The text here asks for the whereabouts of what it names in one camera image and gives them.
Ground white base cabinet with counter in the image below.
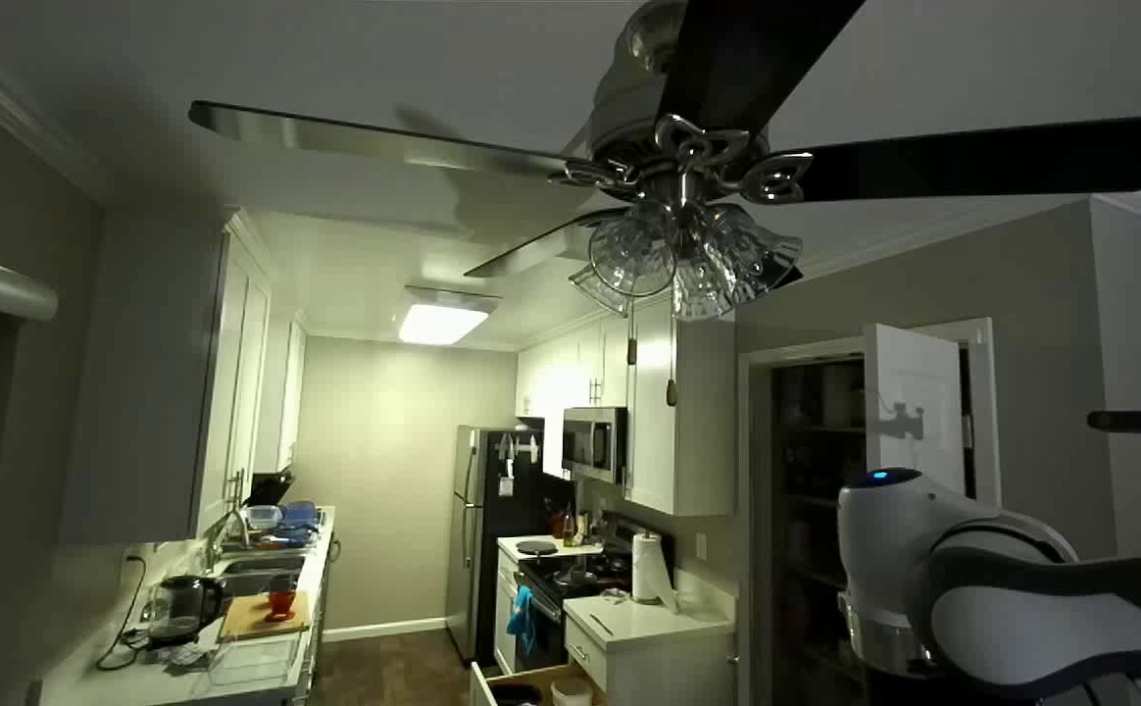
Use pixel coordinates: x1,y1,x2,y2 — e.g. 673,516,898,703
562,589,741,706

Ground rectangular ceiling light panel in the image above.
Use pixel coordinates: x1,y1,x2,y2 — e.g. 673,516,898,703
392,300,494,355

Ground dark electric kettle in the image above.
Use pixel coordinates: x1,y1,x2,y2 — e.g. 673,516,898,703
150,568,234,646

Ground long glossy dark fan blade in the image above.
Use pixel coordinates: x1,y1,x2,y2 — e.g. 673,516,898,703
184,97,603,189

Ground black countertop appliance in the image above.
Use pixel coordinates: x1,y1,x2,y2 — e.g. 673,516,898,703
243,462,297,509

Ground black kettle cable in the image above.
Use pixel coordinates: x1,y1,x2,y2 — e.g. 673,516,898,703
89,544,164,676

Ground silver over-range microwave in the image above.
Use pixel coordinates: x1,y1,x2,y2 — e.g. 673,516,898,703
556,406,631,492

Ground white upper cabinets above sink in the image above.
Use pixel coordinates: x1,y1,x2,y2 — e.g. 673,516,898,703
191,212,313,533

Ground silver ceiling fan motor housing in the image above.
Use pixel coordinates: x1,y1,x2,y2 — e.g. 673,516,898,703
583,0,732,173

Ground wooden cutting board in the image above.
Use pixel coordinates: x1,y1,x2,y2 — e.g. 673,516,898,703
216,589,318,646

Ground clear glass fan light cluster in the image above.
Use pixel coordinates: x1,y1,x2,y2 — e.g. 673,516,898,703
566,193,807,326

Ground white upper cabinets beside microwave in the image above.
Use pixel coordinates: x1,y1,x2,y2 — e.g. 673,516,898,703
514,302,741,522

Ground white paper towel roll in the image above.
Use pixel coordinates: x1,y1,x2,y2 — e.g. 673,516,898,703
628,526,677,608

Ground blue hanging towel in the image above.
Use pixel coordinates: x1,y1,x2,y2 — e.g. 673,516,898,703
505,585,546,666

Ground dish rack with blue dishes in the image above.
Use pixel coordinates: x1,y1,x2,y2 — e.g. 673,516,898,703
234,497,330,553

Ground dark pantry shelves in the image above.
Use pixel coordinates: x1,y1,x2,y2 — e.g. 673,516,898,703
767,356,876,706

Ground white kitchen counter with sink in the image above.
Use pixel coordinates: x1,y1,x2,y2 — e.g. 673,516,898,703
34,505,343,706

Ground white paper on refrigerator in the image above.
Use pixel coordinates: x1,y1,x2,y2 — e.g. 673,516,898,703
492,437,530,504

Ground stainless steel refrigerator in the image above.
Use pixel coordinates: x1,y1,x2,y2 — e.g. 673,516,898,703
445,419,552,666

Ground black kitchen stove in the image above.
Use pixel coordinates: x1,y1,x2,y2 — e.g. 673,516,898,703
514,517,638,659

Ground broad dark fan blade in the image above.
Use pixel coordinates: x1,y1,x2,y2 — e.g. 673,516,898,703
664,0,865,136

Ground thin dark fan blade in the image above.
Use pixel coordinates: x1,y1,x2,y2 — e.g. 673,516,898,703
464,206,631,284

